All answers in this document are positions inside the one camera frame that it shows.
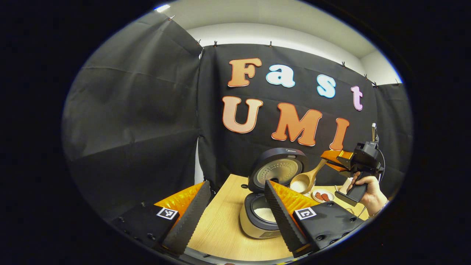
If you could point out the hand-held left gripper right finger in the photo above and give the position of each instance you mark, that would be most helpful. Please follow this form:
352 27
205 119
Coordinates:
283 221

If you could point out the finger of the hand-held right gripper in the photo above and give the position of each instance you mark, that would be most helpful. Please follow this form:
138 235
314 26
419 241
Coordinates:
340 157
340 169

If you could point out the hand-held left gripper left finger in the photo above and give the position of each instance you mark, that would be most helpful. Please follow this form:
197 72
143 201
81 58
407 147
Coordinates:
193 221

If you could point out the white rice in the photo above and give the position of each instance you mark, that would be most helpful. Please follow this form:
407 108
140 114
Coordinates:
299 186
265 215

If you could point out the wooden spoon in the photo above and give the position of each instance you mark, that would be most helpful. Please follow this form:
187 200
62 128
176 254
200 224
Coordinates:
312 176

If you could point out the black and beige rice cooker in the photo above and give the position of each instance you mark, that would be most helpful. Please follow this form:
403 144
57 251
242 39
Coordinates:
254 230

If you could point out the white toaster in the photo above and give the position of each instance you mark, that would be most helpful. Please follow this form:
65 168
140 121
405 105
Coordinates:
344 184

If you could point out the red meat piece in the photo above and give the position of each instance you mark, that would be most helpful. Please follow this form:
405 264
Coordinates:
318 196
325 197

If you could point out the white round plate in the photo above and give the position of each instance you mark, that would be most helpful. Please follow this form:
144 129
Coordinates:
315 190

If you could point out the black backdrop cloth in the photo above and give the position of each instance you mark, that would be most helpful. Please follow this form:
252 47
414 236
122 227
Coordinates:
128 110

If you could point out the ceiling light panel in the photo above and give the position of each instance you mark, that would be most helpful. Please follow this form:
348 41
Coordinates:
162 7

